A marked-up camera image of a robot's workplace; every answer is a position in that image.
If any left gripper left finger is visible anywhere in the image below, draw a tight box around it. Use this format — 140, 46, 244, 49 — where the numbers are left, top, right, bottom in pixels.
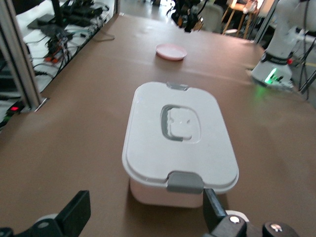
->
0, 190, 91, 237

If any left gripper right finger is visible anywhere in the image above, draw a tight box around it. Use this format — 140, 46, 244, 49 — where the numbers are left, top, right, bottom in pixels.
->
202, 188, 301, 237

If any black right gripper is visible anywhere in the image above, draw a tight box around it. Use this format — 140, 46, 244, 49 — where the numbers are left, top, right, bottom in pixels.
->
172, 0, 205, 18

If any pink round plate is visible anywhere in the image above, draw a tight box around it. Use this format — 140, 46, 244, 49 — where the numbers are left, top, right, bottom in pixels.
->
155, 43, 188, 62

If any wooden table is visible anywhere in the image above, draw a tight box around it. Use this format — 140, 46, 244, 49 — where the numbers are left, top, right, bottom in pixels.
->
221, 0, 263, 39

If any white lidded lunch box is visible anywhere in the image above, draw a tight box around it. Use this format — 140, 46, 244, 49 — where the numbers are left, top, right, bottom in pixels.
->
122, 81, 239, 208

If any red LED display module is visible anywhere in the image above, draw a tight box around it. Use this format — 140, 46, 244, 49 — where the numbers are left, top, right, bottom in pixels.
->
7, 105, 22, 116

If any black monitor stand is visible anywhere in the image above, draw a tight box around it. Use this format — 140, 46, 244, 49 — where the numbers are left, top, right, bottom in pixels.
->
27, 0, 65, 30

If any black looped thin cable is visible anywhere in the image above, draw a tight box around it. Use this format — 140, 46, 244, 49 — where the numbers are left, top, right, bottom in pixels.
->
95, 31, 116, 42

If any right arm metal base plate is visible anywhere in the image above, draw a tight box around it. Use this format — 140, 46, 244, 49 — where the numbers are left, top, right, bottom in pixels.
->
245, 68, 301, 94

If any aluminium profile post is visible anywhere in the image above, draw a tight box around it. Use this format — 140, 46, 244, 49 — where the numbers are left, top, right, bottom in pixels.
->
0, 0, 50, 113

